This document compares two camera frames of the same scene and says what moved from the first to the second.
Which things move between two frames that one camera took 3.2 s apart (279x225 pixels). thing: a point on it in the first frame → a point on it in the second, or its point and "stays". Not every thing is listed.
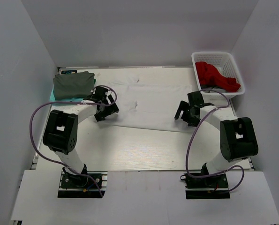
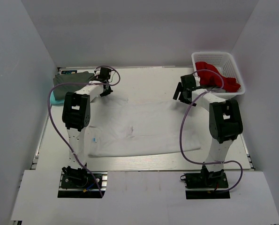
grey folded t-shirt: [72, 86] stays
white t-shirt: [150, 102] → [117, 126]
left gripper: [100, 117] → [106, 93]
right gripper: [184, 106] → [181, 98]
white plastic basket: [225, 60] stays
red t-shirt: [209, 76] stays
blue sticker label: [67, 72] stays
